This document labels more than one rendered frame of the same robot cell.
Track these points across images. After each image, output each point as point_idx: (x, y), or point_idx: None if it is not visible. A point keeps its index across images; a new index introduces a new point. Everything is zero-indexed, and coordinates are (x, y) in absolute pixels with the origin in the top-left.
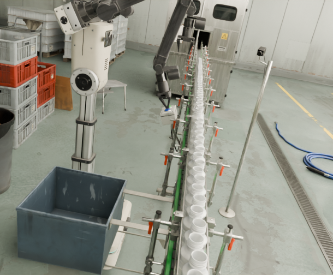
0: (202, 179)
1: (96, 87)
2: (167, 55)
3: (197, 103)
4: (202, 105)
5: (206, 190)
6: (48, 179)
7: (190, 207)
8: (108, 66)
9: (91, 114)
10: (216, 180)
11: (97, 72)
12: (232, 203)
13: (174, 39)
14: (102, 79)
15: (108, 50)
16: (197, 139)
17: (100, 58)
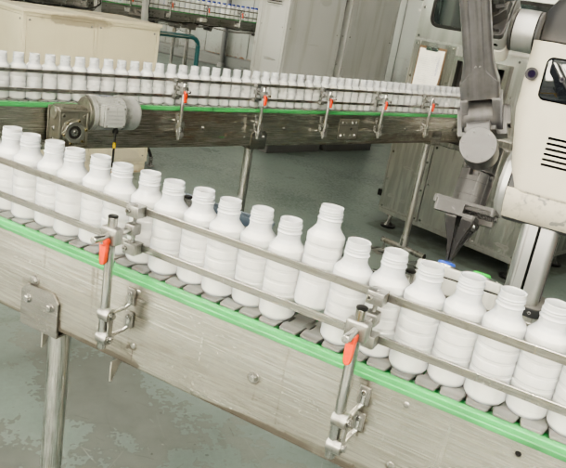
0: (30, 140)
1: (497, 194)
2: (461, 76)
3: (466, 271)
4: None
5: (23, 164)
6: (247, 221)
7: None
8: None
9: (508, 279)
10: (103, 273)
11: (513, 159)
12: None
13: (461, 22)
14: (524, 186)
15: None
16: (171, 181)
17: (520, 123)
